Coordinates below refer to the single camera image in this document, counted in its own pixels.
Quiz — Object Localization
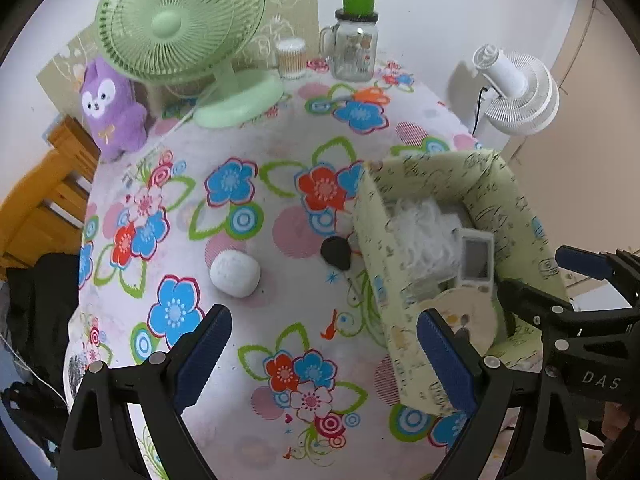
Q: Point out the clear cotton swab container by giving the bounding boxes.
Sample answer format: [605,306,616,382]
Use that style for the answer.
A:
[275,38,307,80]

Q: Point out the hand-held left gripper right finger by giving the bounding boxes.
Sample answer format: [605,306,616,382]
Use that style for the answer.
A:
[416,308,586,480]

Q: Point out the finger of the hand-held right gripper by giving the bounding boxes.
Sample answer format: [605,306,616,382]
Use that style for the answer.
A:
[497,280,581,333]
[555,245,640,306]

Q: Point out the green printed wall cloth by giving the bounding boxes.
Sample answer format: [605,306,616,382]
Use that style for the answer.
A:
[37,0,321,106]

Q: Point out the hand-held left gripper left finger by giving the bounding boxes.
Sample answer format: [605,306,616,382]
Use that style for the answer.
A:
[56,304,233,480]

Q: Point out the glass jar with green lid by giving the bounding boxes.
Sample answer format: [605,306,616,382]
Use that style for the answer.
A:
[319,0,380,82]

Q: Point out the white standing fan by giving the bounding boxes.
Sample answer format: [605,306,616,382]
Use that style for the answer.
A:
[472,44,560,136]

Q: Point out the orange handled scissors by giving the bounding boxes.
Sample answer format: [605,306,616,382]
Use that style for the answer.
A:
[325,87,391,111]

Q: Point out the cream round case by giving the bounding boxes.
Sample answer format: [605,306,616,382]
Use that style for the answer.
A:
[417,287,498,353]

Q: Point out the black bag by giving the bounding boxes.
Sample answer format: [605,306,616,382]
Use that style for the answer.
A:
[0,252,83,461]

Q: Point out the white oval device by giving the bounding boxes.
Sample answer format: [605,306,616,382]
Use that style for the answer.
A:
[209,251,262,300]

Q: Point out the green printed fabric storage box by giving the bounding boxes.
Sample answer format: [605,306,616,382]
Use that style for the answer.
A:
[350,149,571,417]

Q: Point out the person's right hand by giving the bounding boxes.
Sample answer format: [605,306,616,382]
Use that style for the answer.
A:
[602,402,640,480]

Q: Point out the wooden furniture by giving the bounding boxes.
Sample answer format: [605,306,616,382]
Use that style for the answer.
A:
[0,115,103,271]

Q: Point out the white fluffy item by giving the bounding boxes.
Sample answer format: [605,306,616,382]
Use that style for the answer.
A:
[390,199,463,281]

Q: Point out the black fan cable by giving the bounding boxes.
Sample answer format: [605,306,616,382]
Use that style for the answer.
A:
[472,86,488,133]

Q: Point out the white remote control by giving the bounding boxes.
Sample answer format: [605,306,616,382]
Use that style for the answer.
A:
[455,227,496,293]

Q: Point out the purple plush toy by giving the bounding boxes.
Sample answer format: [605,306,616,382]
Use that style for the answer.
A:
[80,56,149,163]

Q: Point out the black key fob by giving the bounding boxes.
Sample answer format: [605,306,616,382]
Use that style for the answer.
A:
[320,236,361,288]

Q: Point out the white fan cord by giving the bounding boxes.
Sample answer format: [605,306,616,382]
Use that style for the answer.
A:
[125,102,203,176]

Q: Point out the green desk fan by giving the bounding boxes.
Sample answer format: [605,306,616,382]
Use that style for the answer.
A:
[95,0,285,128]

